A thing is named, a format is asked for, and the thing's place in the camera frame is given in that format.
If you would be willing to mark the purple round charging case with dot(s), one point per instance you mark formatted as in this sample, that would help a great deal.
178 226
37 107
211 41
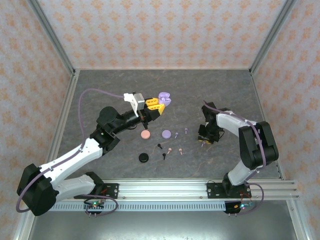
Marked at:
165 100
166 134

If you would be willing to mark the pink round charging case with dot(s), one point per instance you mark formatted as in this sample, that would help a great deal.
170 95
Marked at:
145 134

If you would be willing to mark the black round charging case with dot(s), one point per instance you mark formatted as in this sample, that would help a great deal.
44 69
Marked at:
143 157

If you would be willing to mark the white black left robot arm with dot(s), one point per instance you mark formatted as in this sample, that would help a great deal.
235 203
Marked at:
75 155

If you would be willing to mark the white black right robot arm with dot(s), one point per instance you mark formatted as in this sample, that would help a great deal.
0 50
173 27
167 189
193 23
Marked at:
260 150

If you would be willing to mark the small controller circuit board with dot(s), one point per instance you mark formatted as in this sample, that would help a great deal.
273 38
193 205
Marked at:
241 206
94 205

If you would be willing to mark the grey metal panel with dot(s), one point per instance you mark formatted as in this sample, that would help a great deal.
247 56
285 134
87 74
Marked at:
162 225

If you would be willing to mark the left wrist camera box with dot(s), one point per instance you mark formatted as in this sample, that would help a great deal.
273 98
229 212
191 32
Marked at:
138 101

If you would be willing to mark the aluminium table edge rail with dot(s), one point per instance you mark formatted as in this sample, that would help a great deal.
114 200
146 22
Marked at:
259 100
67 105

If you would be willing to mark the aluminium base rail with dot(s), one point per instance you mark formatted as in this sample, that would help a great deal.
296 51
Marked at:
162 190

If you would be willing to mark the aluminium frame corner post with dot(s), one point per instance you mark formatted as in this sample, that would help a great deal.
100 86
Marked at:
50 35
272 37

